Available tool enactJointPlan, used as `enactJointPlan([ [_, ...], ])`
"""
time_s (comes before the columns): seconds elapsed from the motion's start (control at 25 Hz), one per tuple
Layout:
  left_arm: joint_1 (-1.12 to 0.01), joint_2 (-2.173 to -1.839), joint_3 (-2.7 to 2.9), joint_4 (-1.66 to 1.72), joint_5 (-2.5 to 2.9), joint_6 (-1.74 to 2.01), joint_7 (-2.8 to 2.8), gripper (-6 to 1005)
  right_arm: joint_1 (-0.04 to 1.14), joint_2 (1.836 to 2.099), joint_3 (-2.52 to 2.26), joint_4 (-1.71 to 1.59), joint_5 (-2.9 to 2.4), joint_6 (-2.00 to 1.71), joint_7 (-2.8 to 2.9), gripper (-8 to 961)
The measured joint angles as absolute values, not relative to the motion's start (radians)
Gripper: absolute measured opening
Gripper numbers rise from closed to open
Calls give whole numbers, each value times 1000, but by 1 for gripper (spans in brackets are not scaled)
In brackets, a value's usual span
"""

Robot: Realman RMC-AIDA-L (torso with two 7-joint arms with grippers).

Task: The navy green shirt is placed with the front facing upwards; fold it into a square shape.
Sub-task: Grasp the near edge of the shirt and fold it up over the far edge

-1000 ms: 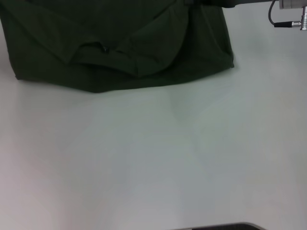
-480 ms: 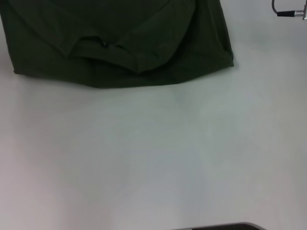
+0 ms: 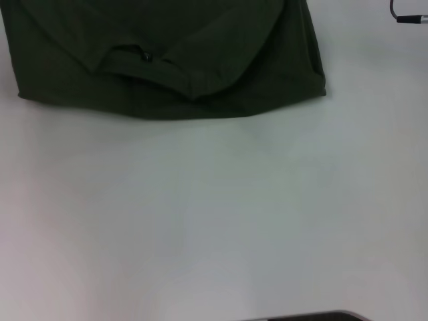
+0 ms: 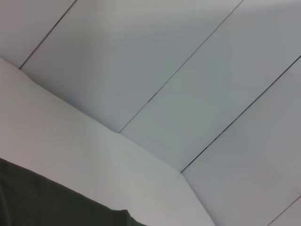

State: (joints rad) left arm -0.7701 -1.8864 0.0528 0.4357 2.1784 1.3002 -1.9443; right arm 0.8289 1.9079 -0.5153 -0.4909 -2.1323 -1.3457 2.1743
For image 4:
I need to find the dark green printed t-shirt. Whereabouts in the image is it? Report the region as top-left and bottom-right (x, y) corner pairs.
(0, 157), (148, 226)

